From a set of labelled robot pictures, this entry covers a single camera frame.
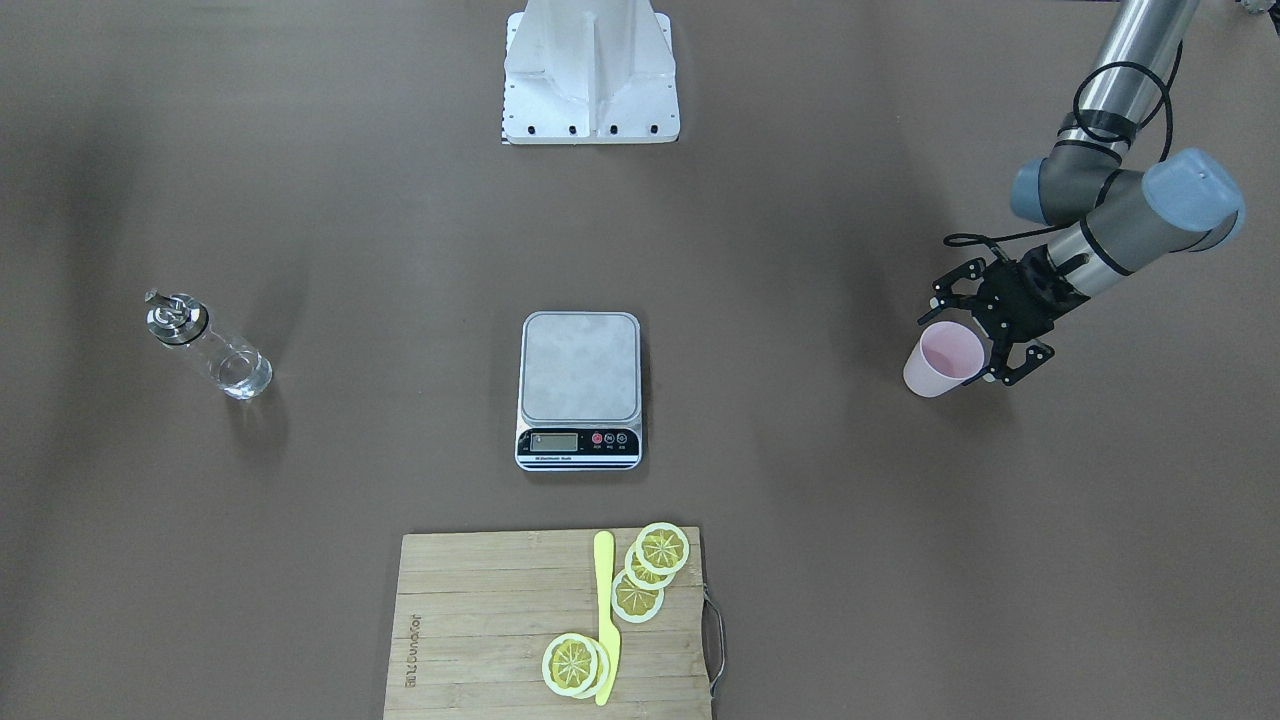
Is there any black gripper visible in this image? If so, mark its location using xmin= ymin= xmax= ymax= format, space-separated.
xmin=918 ymin=256 xmax=1071 ymax=387

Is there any pink plastic cup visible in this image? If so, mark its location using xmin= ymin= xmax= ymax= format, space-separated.
xmin=902 ymin=322 xmax=987 ymax=398

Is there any glass sauce bottle metal spout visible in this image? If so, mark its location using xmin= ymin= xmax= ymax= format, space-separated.
xmin=143 ymin=290 xmax=273 ymax=401

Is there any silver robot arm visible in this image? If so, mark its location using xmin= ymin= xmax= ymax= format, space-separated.
xmin=925 ymin=1 xmax=1245 ymax=386

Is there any digital kitchen scale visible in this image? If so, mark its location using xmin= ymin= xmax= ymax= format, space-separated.
xmin=515 ymin=311 xmax=644 ymax=471

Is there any lemon slice far end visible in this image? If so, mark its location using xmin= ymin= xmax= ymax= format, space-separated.
xmin=634 ymin=521 xmax=691 ymax=577

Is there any lemon slice middle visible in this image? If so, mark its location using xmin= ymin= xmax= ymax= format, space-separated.
xmin=623 ymin=544 xmax=675 ymax=591

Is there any lemon slice lower of row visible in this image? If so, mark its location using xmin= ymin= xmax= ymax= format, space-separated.
xmin=611 ymin=571 xmax=666 ymax=624

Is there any yellow plastic knife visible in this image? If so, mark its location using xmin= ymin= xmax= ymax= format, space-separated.
xmin=593 ymin=530 xmax=621 ymax=706

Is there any lemon slice front under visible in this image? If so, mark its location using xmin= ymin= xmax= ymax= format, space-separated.
xmin=575 ymin=638 xmax=611 ymax=700

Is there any lemon slice front top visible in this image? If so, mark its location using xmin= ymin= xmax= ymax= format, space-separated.
xmin=541 ymin=632 xmax=596 ymax=700

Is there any bamboo cutting board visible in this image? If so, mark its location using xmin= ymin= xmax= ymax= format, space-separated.
xmin=381 ymin=527 xmax=723 ymax=719

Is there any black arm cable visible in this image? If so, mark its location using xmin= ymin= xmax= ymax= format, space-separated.
xmin=945 ymin=61 xmax=1187 ymax=263

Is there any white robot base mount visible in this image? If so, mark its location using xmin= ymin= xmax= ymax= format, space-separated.
xmin=500 ymin=1 xmax=681 ymax=145

